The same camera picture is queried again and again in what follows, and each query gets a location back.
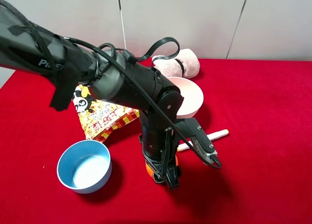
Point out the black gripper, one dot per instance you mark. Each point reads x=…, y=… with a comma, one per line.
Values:
x=158, y=148

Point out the orange mandarin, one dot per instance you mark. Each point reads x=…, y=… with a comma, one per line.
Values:
x=150, y=171

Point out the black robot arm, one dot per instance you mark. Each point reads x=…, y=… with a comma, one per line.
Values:
x=109, y=75

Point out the white marker pen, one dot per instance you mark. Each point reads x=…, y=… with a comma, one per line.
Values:
x=212, y=136

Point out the blue bowl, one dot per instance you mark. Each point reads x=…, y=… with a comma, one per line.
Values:
x=85, y=167

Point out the pink bowl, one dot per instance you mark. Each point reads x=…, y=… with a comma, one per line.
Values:
x=192, y=94

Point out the yellow snack bag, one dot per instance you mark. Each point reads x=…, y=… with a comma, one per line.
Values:
x=98, y=118

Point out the pink rolled towel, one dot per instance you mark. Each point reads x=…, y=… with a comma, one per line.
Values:
x=185, y=65

